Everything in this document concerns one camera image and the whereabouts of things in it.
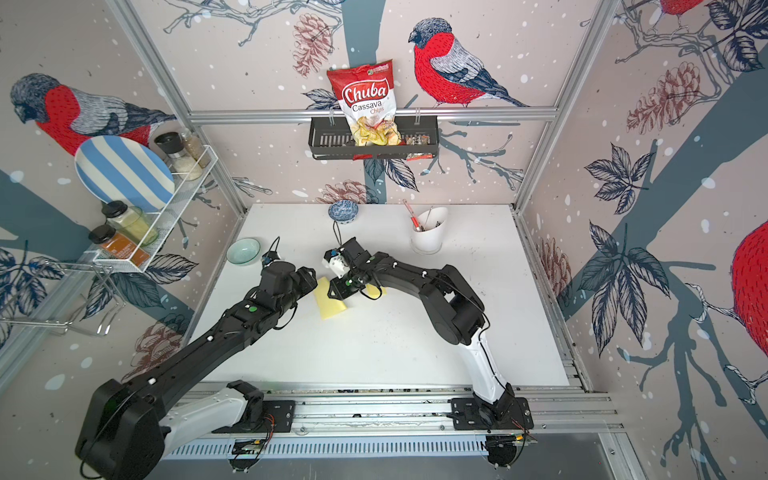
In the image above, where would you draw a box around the yellow square paper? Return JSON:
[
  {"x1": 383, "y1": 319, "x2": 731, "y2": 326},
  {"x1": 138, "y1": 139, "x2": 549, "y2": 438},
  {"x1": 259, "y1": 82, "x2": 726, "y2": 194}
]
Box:
[
  {"x1": 313, "y1": 277, "x2": 347, "y2": 320},
  {"x1": 363, "y1": 284, "x2": 387, "y2": 300}
]

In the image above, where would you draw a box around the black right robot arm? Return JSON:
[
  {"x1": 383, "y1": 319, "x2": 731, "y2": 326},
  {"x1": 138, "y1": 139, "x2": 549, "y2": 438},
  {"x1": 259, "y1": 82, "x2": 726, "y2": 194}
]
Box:
[{"x1": 323, "y1": 238, "x2": 516, "y2": 428}]

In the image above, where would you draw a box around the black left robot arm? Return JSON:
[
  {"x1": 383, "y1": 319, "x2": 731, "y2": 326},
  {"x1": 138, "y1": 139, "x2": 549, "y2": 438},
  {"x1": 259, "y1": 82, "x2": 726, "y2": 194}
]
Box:
[{"x1": 75, "y1": 260, "x2": 317, "y2": 479}]

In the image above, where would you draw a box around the light green small bowl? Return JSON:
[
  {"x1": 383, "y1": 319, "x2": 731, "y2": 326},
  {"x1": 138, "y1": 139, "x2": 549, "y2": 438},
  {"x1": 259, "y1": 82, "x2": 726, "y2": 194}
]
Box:
[{"x1": 226, "y1": 237, "x2": 261, "y2": 266}]

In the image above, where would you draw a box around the blue patterned bowl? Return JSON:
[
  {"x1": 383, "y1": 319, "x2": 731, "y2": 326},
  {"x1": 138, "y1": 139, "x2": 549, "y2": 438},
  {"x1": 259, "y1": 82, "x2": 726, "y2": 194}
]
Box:
[{"x1": 328, "y1": 199, "x2": 359, "y2": 224}]

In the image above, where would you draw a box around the white utensil cup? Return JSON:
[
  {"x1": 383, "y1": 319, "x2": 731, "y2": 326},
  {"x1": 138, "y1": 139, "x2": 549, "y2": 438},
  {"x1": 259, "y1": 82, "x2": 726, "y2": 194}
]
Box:
[{"x1": 410, "y1": 207, "x2": 449, "y2": 255}]

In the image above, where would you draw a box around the red pen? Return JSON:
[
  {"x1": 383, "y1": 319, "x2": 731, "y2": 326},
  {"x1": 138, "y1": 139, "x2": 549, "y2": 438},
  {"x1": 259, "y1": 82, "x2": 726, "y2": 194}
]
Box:
[{"x1": 403, "y1": 201, "x2": 423, "y2": 232}]

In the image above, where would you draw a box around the brown seed spice jar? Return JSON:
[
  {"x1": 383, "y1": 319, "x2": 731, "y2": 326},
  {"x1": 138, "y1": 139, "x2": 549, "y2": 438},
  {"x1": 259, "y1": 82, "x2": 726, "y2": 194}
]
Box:
[{"x1": 180, "y1": 130, "x2": 209, "y2": 169}]

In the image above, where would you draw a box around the green spice jar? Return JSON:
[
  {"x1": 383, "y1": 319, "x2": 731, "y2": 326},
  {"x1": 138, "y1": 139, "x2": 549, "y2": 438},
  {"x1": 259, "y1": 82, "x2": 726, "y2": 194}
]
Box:
[{"x1": 101, "y1": 201, "x2": 159, "y2": 246}]

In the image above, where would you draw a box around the red Chuba chips bag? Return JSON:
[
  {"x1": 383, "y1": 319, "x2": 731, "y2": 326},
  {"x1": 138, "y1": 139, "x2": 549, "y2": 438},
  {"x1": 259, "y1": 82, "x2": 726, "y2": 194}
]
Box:
[{"x1": 327, "y1": 60, "x2": 402, "y2": 147}]

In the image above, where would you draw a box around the orange spice jar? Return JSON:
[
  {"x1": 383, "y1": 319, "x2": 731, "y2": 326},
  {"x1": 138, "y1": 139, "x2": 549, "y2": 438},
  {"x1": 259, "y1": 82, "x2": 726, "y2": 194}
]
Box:
[{"x1": 88, "y1": 224, "x2": 150, "y2": 267}]

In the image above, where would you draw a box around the black cap salt shaker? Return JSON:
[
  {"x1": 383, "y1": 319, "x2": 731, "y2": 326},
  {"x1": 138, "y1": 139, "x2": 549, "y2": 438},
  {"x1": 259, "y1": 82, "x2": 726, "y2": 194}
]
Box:
[{"x1": 154, "y1": 131, "x2": 203, "y2": 181}]

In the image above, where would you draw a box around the blue white striped plate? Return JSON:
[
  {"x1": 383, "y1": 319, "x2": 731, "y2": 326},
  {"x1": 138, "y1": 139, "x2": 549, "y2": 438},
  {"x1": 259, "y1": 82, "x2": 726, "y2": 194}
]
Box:
[{"x1": 74, "y1": 136, "x2": 176, "y2": 213}]

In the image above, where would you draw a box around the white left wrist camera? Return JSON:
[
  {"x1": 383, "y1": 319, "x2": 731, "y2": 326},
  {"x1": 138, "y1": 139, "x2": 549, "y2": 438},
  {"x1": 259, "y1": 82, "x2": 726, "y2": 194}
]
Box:
[{"x1": 261, "y1": 236, "x2": 281, "y2": 268}]

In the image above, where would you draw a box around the metal spoon handle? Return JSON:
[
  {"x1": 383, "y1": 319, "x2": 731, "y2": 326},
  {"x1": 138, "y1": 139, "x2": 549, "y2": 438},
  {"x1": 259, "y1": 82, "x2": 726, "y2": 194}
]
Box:
[{"x1": 422, "y1": 206, "x2": 434, "y2": 231}]

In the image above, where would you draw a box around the black wall basket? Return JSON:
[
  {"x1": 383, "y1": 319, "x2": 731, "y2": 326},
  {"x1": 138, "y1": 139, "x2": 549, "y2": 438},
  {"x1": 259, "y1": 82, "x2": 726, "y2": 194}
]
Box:
[{"x1": 308, "y1": 116, "x2": 439, "y2": 161}]

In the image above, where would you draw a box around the white wire wall shelf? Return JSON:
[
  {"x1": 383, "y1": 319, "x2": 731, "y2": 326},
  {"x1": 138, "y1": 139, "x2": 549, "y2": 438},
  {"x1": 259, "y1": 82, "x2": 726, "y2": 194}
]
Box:
[{"x1": 91, "y1": 145, "x2": 219, "y2": 273}]

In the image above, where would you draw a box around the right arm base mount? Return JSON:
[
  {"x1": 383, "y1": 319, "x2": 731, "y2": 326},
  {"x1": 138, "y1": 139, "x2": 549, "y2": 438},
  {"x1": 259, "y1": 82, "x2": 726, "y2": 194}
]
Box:
[{"x1": 447, "y1": 383, "x2": 534, "y2": 431}]

